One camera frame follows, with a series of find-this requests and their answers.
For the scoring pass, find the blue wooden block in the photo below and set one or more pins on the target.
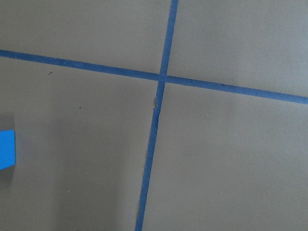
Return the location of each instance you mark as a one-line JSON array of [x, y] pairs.
[[7, 149]]

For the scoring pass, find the blue tape grid lines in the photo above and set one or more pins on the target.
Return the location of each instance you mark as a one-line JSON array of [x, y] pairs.
[[161, 78]]

